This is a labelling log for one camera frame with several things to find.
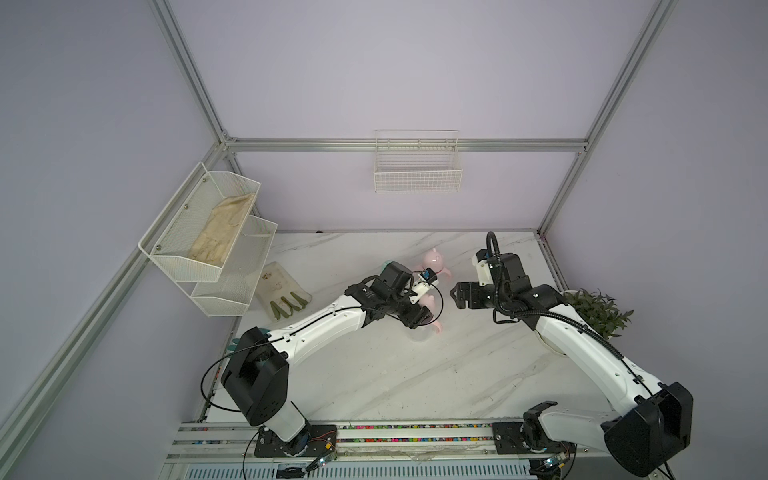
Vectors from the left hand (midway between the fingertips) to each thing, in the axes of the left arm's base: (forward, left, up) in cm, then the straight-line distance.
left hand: (419, 308), depth 82 cm
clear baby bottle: (-1, -1, -15) cm, 15 cm away
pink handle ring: (-3, -6, -6) cm, 9 cm away
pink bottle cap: (-1, -2, +5) cm, 6 cm away
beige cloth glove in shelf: (+12, +54, +16) cm, 57 cm away
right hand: (+3, -14, +2) cm, 14 cm away
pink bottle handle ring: (+16, -9, -3) cm, 18 cm away
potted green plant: (-3, -47, +4) cm, 47 cm away
